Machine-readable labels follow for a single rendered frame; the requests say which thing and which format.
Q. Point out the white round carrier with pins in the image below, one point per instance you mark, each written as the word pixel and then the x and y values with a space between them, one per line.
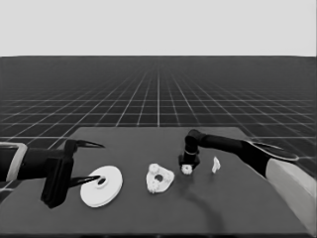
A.
pixel 164 186

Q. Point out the large thick white disc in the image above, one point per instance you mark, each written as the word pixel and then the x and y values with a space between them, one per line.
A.
pixel 92 195

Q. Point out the small white T-shaped piece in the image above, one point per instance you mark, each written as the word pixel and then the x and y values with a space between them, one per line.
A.
pixel 216 165

